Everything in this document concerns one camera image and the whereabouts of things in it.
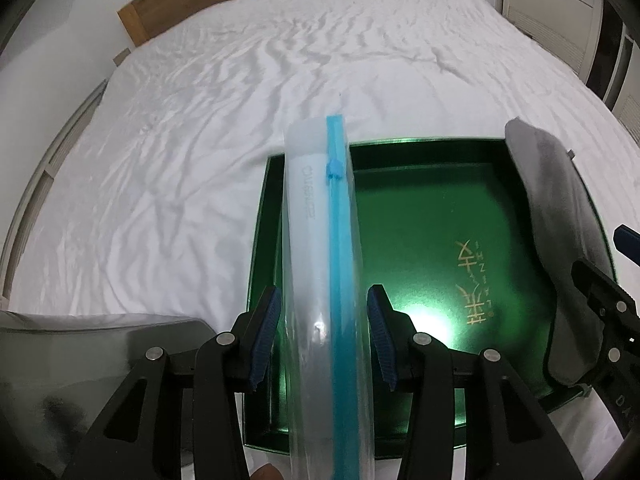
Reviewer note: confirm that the grey cloth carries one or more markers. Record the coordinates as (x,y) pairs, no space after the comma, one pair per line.
(550,220)

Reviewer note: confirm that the white wardrobe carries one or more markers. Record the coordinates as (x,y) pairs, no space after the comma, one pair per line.
(560,15)

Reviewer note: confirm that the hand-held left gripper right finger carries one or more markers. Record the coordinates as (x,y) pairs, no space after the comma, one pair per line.
(381,332)

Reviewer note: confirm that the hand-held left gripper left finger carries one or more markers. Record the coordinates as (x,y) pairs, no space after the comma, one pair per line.
(264,327)

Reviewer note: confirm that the beige wall trim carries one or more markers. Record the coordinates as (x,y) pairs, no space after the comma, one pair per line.
(47,160)

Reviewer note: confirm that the clear zip bag blue zipper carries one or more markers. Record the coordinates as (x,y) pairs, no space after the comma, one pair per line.
(310,270)

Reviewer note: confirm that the wall socket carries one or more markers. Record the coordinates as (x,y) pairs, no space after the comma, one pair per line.
(121,55)

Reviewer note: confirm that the white bed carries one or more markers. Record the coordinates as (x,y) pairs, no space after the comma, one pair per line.
(250,110)

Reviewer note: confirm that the green box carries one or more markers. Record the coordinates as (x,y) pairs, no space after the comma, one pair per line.
(425,220)

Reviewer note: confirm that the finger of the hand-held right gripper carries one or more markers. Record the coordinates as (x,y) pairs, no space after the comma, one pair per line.
(626,237)
(597,290)

